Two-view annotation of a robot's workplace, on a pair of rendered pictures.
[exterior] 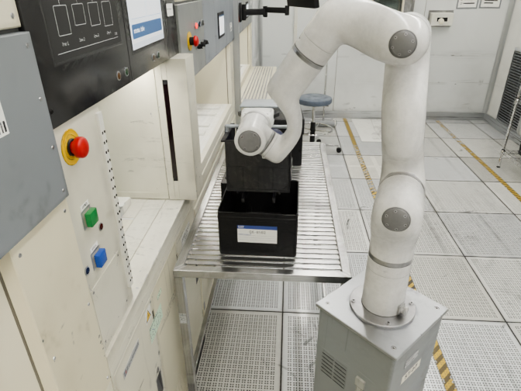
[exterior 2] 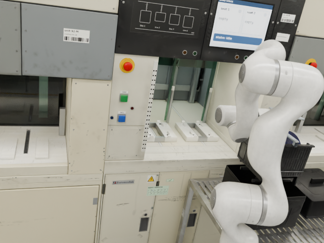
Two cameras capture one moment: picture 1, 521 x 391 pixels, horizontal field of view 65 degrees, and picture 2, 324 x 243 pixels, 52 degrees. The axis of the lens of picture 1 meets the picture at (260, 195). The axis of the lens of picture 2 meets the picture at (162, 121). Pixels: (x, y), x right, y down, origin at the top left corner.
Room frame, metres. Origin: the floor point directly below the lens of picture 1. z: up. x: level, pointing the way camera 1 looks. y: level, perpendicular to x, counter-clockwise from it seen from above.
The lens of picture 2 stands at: (0.30, -1.01, 1.71)
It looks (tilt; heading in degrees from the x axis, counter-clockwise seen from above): 23 degrees down; 65
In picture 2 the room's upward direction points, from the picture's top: 9 degrees clockwise
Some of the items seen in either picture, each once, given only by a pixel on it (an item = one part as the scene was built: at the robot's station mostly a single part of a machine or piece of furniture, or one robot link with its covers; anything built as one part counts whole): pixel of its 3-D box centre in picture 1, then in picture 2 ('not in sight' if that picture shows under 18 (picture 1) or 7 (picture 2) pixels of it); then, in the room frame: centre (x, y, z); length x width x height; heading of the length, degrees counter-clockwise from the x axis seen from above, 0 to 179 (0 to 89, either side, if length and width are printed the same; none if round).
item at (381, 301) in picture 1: (385, 281); not in sight; (0.94, -0.36, 0.85); 0.19 x 0.19 x 0.18
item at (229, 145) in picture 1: (260, 148); (274, 145); (1.33, 0.00, 1.12); 0.24 x 0.20 x 0.32; 85
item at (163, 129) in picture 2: not in sight; (155, 130); (1.02, 0.63, 0.89); 0.22 x 0.21 x 0.04; 86
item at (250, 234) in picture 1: (260, 215); (259, 195); (1.33, 0.00, 0.85); 0.28 x 0.28 x 0.17; 84
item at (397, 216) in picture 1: (395, 223); (236, 217); (0.91, -0.35, 1.07); 0.19 x 0.12 x 0.24; 159
